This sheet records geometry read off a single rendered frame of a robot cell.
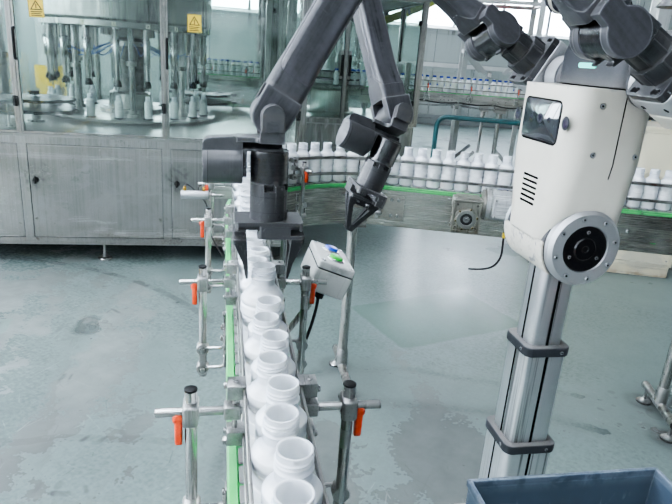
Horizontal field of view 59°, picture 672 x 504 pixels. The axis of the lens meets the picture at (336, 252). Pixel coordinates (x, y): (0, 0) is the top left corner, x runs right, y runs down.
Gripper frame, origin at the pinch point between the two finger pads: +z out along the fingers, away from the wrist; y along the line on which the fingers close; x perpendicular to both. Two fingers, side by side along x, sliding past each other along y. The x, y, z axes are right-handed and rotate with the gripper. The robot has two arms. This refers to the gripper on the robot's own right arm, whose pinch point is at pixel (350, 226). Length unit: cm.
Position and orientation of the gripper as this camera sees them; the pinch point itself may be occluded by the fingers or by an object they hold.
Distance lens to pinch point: 123.8
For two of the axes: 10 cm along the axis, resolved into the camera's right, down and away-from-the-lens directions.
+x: 9.0, 3.4, 2.9
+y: 1.8, 3.2, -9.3
